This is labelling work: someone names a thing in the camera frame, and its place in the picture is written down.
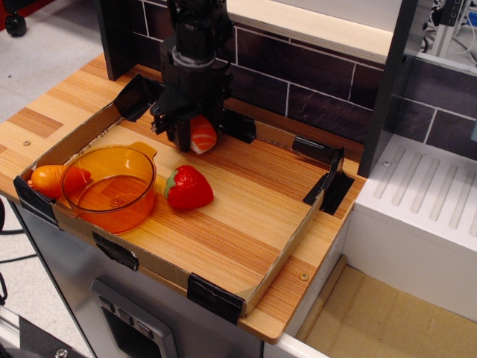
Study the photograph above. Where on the red toy strawberry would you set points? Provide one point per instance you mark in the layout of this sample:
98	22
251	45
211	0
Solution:
186	188

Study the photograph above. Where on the white toy sink drainboard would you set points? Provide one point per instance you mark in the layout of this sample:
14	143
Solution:
413	225

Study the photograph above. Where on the dark grey left post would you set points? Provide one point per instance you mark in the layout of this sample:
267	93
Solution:
120	24

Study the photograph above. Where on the cardboard fence with black tape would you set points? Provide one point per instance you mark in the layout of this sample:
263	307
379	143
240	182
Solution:
218	226

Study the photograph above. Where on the salmon sushi toy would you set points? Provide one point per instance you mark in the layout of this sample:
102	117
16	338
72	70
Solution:
203	136

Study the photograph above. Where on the orange transparent plastic pot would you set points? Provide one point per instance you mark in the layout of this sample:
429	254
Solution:
111	187

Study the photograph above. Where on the orange toy carrot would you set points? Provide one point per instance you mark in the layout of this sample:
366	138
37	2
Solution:
55	180

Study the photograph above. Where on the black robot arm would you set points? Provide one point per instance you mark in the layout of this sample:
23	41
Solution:
200	28

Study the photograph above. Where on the silver toy oven front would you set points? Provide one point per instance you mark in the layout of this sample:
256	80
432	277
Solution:
82	274

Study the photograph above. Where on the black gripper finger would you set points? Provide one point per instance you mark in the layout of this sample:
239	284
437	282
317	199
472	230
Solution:
213	112
179	133

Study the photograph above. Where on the black caster wheel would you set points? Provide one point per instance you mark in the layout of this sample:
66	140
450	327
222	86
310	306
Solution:
15	25

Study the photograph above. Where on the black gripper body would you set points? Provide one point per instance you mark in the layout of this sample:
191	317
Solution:
188	83

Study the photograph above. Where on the dark grey vertical post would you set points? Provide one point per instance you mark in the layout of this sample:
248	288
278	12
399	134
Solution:
405	45

